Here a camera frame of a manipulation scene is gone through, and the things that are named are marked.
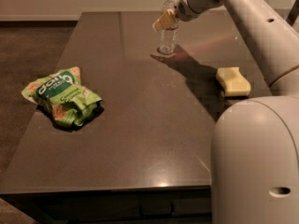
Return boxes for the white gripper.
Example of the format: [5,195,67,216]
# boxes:
[152,0,221,32]

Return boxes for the clear plastic water bottle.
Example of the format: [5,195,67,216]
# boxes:
[158,0,178,55]

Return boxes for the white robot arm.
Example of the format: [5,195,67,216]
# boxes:
[175,0,299,224]

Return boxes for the yellow sponge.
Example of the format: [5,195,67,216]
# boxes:
[216,67,251,97]

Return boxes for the green snack bag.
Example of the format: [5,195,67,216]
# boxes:
[21,66,102,128]

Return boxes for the dark drawer handle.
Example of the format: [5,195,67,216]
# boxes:
[139,201,174,218]

